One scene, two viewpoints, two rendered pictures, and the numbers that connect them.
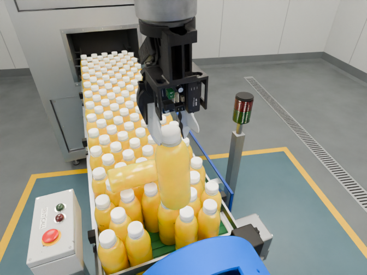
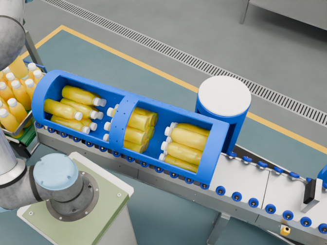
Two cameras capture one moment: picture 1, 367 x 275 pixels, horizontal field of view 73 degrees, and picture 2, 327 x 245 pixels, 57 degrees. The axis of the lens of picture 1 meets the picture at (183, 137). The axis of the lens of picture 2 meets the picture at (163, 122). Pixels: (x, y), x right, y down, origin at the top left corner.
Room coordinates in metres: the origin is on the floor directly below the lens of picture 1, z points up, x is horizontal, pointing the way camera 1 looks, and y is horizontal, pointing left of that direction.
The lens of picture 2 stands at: (-0.81, 0.32, 2.25)
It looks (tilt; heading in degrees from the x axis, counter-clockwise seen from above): 55 degrees down; 312
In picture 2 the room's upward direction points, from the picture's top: straight up
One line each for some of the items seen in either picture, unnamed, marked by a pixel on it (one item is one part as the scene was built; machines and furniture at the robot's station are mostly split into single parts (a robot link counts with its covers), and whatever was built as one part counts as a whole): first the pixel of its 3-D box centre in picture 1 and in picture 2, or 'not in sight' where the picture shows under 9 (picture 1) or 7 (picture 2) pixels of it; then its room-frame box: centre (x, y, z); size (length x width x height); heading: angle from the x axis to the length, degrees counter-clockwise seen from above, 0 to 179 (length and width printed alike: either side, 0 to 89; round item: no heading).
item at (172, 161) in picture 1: (173, 171); (13, 60); (0.37, 0.02, 1.29); 0.07 x 0.07 x 0.18
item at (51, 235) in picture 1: (50, 235); not in sight; (0.34, 0.32, 1.11); 0.04 x 0.04 x 0.01
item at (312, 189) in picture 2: not in sight; (309, 195); (-0.96, -0.47, 1.00); 0.10 x 0.04 x 0.15; 110
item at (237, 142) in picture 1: (224, 220); (51, 92); (0.78, -0.21, 0.55); 0.04 x 0.04 x 1.10; 20
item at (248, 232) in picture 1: (243, 245); not in sight; (0.40, -0.18, 0.95); 0.10 x 0.07 x 0.10; 110
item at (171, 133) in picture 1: (170, 133); not in sight; (0.37, 0.02, 1.39); 0.04 x 0.04 x 0.02
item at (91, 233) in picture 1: (94, 240); not in sight; (0.43, 0.28, 0.94); 0.03 x 0.02 x 0.08; 20
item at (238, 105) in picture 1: (243, 102); not in sight; (0.78, -0.21, 1.23); 0.06 x 0.06 x 0.04
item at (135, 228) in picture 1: (135, 229); (12, 102); (0.37, 0.12, 1.08); 0.04 x 0.04 x 0.02
